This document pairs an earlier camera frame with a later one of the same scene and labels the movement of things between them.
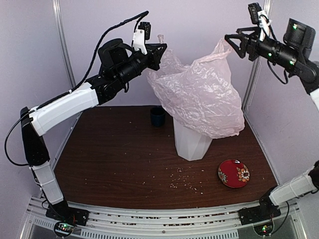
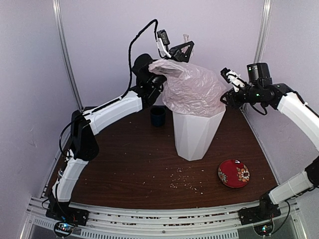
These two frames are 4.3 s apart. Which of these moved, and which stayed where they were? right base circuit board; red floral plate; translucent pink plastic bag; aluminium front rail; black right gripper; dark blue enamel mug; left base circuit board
Moved: black right gripper; translucent pink plastic bag
Stayed: red floral plate; aluminium front rail; left base circuit board; dark blue enamel mug; right base circuit board
